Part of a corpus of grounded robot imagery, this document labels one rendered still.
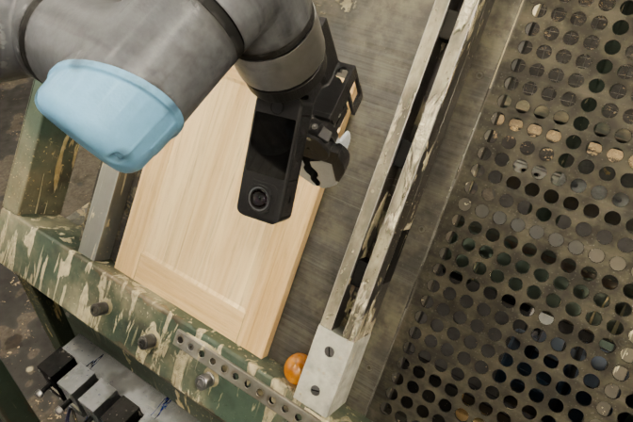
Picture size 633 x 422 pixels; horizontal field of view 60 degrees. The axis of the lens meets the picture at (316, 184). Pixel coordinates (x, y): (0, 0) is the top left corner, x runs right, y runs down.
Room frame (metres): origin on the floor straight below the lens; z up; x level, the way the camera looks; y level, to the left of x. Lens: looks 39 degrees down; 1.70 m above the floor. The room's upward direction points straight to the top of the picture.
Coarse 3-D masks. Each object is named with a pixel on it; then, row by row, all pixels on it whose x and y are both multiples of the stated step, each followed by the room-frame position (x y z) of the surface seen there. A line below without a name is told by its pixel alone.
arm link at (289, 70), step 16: (320, 32) 0.40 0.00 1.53; (304, 48) 0.37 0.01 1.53; (320, 48) 0.39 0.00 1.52; (240, 64) 0.37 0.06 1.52; (256, 64) 0.37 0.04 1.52; (272, 64) 0.36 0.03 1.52; (288, 64) 0.37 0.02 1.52; (304, 64) 0.38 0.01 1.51; (256, 80) 0.38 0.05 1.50; (272, 80) 0.37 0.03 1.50; (288, 80) 0.37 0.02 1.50; (304, 80) 0.38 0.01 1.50
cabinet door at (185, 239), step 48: (240, 96) 0.84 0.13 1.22; (192, 144) 0.83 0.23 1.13; (240, 144) 0.79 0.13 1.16; (144, 192) 0.81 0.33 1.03; (192, 192) 0.77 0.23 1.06; (144, 240) 0.75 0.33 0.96; (192, 240) 0.71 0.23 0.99; (240, 240) 0.68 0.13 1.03; (288, 240) 0.65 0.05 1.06; (192, 288) 0.66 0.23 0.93; (240, 288) 0.63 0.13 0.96; (288, 288) 0.60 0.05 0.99; (240, 336) 0.57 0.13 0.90
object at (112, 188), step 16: (112, 176) 0.84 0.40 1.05; (128, 176) 0.85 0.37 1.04; (96, 192) 0.83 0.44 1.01; (112, 192) 0.82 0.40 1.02; (128, 192) 0.84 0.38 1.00; (96, 208) 0.81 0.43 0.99; (112, 208) 0.81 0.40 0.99; (96, 224) 0.79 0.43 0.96; (112, 224) 0.80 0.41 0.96; (96, 240) 0.77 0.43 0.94; (112, 240) 0.79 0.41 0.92; (96, 256) 0.75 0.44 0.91
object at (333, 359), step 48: (480, 0) 0.71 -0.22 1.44; (432, 48) 0.70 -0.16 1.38; (432, 96) 0.65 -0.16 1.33; (384, 144) 0.64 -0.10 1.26; (432, 144) 0.64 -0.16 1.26; (384, 192) 0.61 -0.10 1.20; (384, 240) 0.55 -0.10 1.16; (336, 288) 0.53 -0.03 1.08; (384, 288) 0.55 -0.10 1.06; (336, 336) 0.48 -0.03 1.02; (336, 384) 0.44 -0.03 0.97
